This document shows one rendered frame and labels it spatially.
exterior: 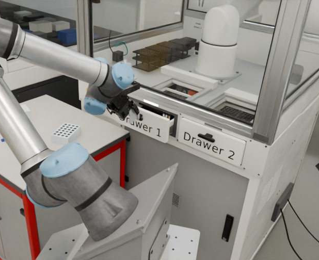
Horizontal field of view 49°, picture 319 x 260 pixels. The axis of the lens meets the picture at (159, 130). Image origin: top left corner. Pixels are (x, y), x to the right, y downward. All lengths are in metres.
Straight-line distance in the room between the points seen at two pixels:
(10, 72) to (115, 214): 1.30
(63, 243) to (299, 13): 1.00
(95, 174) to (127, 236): 0.17
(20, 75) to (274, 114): 1.35
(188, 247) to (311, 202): 1.74
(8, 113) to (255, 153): 0.87
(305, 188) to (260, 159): 1.54
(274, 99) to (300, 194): 1.62
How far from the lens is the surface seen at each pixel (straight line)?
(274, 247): 2.32
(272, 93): 1.26
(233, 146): 1.37
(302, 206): 2.70
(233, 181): 1.49
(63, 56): 1.00
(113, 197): 0.87
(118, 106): 1.35
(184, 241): 1.14
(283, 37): 1.21
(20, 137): 1.00
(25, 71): 2.06
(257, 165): 1.39
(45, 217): 1.53
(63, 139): 1.56
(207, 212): 1.65
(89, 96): 1.16
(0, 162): 1.52
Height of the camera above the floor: 1.58
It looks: 29 degrees down
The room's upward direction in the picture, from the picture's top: 5 degrees clockwise
